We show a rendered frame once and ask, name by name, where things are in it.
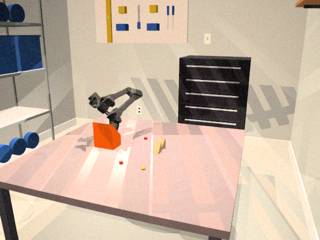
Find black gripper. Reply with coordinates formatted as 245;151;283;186
89;96;117;121

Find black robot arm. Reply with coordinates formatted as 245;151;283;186
88;87;143;131

